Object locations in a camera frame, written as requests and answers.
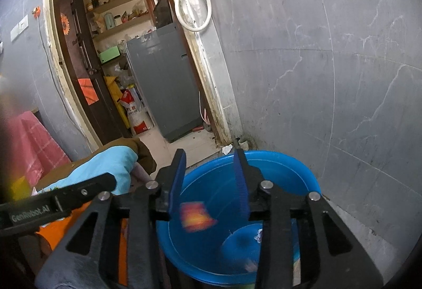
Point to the black flat screen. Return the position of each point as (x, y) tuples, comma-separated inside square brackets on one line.
[(164, 10)]

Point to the teal jar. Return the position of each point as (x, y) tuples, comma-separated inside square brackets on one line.
[(109, 21)]

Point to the red and white sack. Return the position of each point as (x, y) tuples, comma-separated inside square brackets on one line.
[(136, 114)]

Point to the white wrapper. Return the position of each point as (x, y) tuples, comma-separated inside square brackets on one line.
[(258, 235)]

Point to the dark wooden door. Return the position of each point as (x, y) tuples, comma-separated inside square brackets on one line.
[(79, 58)]

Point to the wooden wall shelves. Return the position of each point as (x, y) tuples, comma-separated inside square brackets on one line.
[(128, 1)]

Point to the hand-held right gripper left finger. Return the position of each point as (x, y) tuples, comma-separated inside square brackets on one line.
[(176, 185)]

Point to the brown blanket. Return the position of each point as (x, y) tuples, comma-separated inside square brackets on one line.
[(138, 147)]

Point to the orange paper sheet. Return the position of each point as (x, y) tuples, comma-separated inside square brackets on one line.
[(88, 91)]

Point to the orange cloth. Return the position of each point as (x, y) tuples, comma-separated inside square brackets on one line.
[(56, 233)]

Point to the yellow bag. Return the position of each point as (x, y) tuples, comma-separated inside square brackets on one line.
[(115, 94)]

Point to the white wall switch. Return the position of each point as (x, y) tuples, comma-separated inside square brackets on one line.
[(19, 29)]

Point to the orange red snack wrapper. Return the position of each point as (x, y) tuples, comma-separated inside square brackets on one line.
[(196, 216)]

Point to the yellow object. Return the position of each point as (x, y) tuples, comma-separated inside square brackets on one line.
[(19, 188)]

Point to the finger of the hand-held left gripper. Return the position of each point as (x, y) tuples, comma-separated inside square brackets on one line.
[(89, 188)]

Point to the pink checked cloth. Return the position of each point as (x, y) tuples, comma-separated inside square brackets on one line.
[(36, 147)]

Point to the blue plastic basin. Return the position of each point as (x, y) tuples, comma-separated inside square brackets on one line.
[(211, 252)]

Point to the orange wall hook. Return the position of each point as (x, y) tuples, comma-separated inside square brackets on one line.
[(36, 11)]

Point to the crumpled white paper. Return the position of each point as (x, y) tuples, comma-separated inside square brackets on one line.
[(226, 149)]

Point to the green box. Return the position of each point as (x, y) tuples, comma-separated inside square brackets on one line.
[(109, 54)]

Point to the sunflower sticker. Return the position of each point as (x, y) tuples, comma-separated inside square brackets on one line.
[(65, 24)]

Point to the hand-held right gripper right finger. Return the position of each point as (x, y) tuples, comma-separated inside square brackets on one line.
[(242, 185)]

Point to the light blue cloth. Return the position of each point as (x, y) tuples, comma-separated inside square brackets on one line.
[(105, 164)]

